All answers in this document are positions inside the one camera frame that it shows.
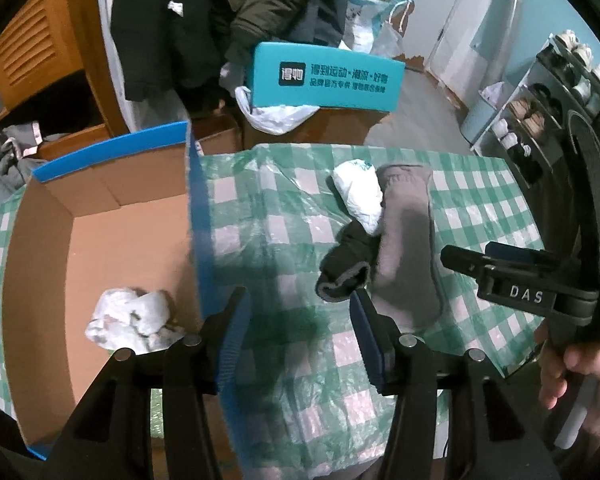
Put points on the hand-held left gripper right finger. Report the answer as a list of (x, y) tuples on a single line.
[(371, 342)]

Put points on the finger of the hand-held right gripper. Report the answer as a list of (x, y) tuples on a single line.
[(510, 280), (530, 255)]

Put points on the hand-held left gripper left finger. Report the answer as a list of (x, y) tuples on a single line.
[(231, 342)]

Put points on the dark grey-cuffed sock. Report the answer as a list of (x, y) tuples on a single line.
[(347, 255)]

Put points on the white socks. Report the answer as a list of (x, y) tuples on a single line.
[(130, 310)]

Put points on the grey sock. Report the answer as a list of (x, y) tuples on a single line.
[(405, 240)]

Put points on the white plastic bag green print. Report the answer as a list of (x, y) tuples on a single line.
[(357, 195)]

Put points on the blue-rimmed cardboard box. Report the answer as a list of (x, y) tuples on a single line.
[(105, 240)]

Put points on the metal shoe rack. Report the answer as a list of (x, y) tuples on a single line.
[(545, 135)]

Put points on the green checkered tablecloth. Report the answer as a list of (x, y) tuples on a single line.
[(290, 240)]

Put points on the rows of shoes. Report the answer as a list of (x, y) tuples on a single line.
[(527, 115)]

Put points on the light blue trash bin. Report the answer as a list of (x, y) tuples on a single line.
[(480, 122)]

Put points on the brown cardboard box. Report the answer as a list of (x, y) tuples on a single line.
[(340, 127)]

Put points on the white translucent plastic bag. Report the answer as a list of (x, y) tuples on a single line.
[(275, 117)]

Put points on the white door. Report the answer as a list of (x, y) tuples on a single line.
[(480, 10)]

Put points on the teal printed box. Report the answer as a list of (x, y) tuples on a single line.
[(330, 96)]

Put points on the clear plastic bag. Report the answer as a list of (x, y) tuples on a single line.
[(392, 40)]

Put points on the grey clothing pile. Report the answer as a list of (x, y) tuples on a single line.
[(10, 152)]

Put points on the white hanging cloth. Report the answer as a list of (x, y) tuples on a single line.
[(111, 60)]

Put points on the black hanging jacket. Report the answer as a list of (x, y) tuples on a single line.
[(150, 35)]

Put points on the olive hanging jacket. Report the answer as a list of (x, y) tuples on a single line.
[(270, 0)]

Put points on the wooden louvered cabinet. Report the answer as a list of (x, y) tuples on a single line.
[(30, 45)]

